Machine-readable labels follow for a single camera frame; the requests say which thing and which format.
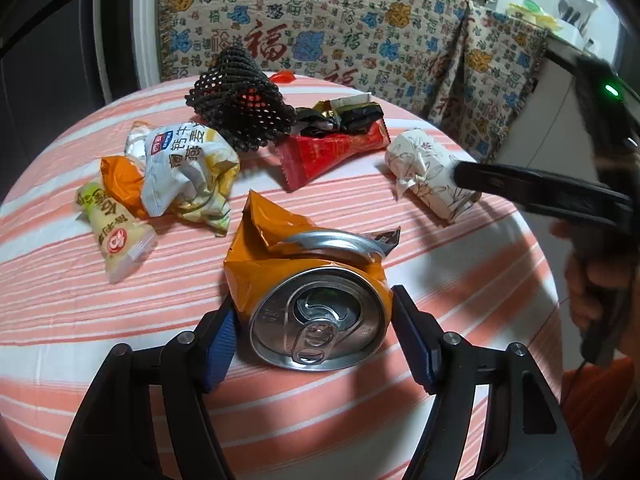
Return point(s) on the red snack wrapper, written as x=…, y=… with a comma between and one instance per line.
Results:
x=325, y=152

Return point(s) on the pale yellow snack packet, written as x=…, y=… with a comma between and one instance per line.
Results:
x=117, y=240

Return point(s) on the dark refrigerator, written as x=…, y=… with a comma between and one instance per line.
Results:
x=60, y=60

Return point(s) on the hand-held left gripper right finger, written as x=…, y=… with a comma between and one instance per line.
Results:
x=417, y=345

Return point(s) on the white and yellow snack wrapper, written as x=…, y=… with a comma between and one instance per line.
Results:
x=190, y=170

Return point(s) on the orange cloth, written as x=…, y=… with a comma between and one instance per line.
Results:
x=605, y=420

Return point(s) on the black and gold wrapper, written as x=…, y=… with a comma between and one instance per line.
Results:
x=357, y=115

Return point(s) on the white floral tissue packet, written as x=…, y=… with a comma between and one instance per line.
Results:
x=420, y=160

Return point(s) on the utensil holder with utensils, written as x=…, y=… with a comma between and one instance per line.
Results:
x=575, y=17

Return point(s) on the black foam net sleeve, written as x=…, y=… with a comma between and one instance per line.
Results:
x=235, y=95

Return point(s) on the orange striped tablecloth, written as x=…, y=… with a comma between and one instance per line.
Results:
x=450, y=270

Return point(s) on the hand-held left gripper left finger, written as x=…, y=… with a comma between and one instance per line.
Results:
x=222, y=345

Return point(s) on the printed blanket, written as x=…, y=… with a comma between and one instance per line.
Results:
x=325, y=20

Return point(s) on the person's right hand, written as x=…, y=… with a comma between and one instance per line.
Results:
x=580, y=290

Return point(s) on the white cabinet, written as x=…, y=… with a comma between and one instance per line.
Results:
x=545, y=110

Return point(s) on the crushed orange drink can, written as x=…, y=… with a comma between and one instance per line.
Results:
x=315, y=320

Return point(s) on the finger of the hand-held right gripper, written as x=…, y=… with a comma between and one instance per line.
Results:
x=525, y=187

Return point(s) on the small red plastic scrap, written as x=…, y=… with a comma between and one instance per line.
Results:
x=283, y=76

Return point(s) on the crumpled orange wrapper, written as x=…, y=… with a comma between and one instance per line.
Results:
x=122, y=182

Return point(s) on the yellow-green plastic lids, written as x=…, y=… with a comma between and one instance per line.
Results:
x=530, y=12

